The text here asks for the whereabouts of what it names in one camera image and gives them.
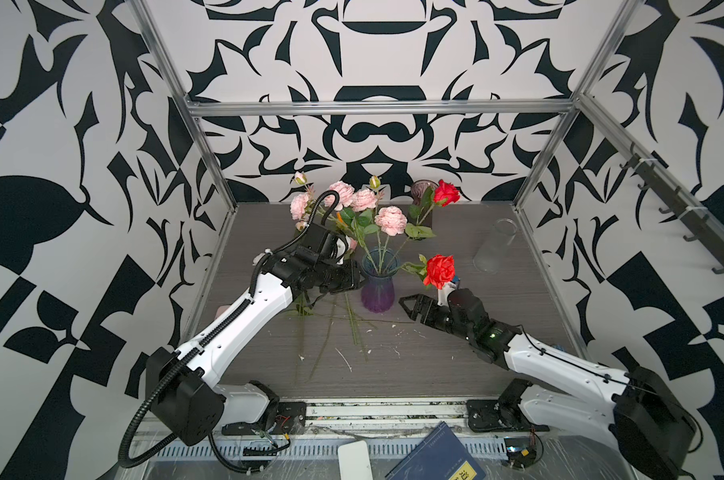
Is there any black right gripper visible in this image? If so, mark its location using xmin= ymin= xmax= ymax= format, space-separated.
xmin=400 ymin=293 xmax=477 ymax=345

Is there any large red rose stem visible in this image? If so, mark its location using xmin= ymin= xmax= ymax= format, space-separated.
xmin=400 ymin=254 xmax=456 ymax=290

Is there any purple ribbed glass vase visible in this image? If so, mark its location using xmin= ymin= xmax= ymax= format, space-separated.
xmin=361 ymin=249 xmax=400 ymax=313

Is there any pink peony flower stem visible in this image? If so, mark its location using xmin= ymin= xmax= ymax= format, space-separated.
xmin=350 ymin=175 xmax=408 ymax=275

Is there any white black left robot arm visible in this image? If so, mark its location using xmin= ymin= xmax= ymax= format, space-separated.
xmin=146 ymin=254 xmax=368 ymax=446

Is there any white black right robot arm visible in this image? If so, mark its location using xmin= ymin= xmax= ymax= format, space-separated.
xmin=399 ymin=288 xmax=698 ymax=479

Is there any clear glass vase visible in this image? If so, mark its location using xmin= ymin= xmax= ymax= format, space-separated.
xmin=473 ymin=218 xmax=518 ymax=273

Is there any dark maroon glass vase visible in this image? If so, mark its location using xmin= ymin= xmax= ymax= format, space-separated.
xmin=408 ymin=180 xmax=438 ymax=227

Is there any orange pink blue rosebud stem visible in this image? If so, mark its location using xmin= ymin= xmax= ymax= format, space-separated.
xmin=295 ymin=211 xmax=358 ymax=258

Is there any white and peach rosebud stem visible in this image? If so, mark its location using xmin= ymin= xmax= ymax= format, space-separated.
xmin=284 ymin=294 xmax=379 ymax=383

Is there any blue book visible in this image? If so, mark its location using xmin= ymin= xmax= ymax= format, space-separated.
xmin=386 ymin=422 xmax=486 ymax=480

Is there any white rectangular device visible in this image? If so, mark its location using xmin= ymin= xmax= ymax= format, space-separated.
xmin=338 ymin=440 xmax=374 ymax=480

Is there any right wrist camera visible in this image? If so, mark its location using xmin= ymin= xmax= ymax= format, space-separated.
xmin=437 ymin=277 xmax=460 ymax=306

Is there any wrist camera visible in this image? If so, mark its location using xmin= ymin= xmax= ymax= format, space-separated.
xmin=301 ymin=223 xmax=349 ymax=262
xmin=437 ymin=277 xmax=460 ymax=306

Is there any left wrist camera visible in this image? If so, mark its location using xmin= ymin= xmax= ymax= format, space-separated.
xmin=301 ymin=223 xmax=349 ymax=262

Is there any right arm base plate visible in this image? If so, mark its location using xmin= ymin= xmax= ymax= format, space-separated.
xmin=466 ymin=379 xmax=534 ymax=433

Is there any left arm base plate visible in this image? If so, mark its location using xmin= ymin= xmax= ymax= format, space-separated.
xmin=222 ymin=401 xmax=308 ymax=436

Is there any aluminium frame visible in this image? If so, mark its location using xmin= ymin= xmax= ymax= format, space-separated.
xmin=124 ymin=0 xmax=724 ymax=480

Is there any black corrugated cable hose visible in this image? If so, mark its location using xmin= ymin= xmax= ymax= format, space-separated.
xmin=116 ymin=299 xmax=249 ymax=469

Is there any black wall hook rail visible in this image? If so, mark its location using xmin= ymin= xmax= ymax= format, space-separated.
xmin=620 ymin=152 xmax=724 ymax=275

